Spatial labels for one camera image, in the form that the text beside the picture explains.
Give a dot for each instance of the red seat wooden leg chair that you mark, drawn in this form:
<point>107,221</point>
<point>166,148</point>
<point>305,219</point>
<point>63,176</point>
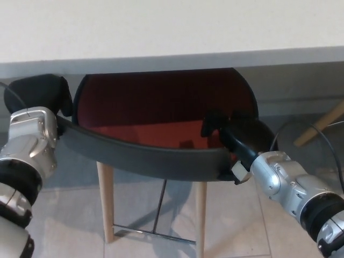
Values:
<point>319,125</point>

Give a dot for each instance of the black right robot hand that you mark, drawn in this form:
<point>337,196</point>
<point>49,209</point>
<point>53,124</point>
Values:
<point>250,134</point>

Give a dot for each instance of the red seat grey back chair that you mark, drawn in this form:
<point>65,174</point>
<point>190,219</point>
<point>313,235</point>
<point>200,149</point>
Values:
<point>139,158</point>

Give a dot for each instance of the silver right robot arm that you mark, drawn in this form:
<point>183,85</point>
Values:
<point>285,177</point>

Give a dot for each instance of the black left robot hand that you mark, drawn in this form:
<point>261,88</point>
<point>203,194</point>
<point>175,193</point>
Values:
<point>37,91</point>

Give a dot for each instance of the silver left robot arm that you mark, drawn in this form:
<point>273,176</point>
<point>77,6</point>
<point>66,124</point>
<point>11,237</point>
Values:
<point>29,139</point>

